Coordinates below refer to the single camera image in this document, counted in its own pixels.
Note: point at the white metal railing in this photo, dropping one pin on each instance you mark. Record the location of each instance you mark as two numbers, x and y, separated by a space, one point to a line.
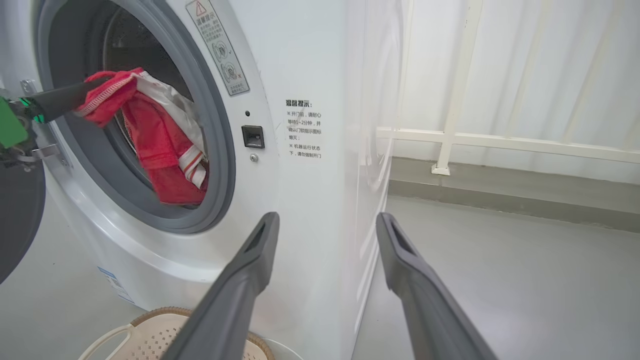
500 142

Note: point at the red and white garment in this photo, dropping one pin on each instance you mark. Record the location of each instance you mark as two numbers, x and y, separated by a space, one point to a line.
155 145

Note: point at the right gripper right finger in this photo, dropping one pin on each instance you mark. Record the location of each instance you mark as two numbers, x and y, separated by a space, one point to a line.
430 310

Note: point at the white front-load washing machine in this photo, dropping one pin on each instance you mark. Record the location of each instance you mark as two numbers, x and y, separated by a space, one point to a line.
310 60

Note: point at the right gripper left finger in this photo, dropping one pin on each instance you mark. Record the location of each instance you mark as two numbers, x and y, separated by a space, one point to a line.
225 305

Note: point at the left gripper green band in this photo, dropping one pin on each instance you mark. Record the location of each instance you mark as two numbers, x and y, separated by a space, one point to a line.
12 127

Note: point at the white curtain behind railing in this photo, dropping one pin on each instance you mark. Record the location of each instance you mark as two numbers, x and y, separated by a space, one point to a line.
550 65

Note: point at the cream perforated laundry basket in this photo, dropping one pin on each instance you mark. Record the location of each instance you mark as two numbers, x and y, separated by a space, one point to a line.
150 335

